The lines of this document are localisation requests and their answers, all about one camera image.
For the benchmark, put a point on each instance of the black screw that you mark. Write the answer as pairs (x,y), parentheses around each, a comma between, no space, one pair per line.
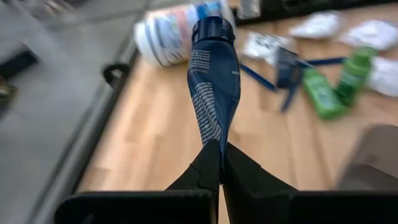
(258,77)

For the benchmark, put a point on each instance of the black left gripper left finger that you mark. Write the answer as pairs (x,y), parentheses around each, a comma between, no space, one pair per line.
(192,205)

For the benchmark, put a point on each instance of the clear printed cotton bag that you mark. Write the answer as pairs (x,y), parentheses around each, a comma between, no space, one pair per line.
(264,46)

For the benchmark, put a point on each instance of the dark blue toiletry tube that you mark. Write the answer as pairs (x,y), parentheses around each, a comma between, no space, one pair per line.
(214,87)

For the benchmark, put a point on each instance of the smoky grey plastic bin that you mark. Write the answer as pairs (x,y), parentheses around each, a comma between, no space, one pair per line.
(373,155)

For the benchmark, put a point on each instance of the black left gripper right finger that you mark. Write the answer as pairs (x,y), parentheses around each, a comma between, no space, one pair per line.
(255,202)

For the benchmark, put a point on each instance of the green travel bottle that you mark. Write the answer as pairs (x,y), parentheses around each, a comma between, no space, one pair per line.
(323,95)
(354,76)

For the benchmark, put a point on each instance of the clear bag of cotton balls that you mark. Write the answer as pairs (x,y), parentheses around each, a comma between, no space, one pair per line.
(370,34)
(384,76)
(315,25)

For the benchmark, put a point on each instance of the white wipes canister blue label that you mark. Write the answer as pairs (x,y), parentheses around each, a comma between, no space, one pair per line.
(164,34)

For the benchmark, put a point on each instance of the black frame clamp hook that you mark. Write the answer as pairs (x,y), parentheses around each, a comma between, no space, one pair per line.
(107,73)

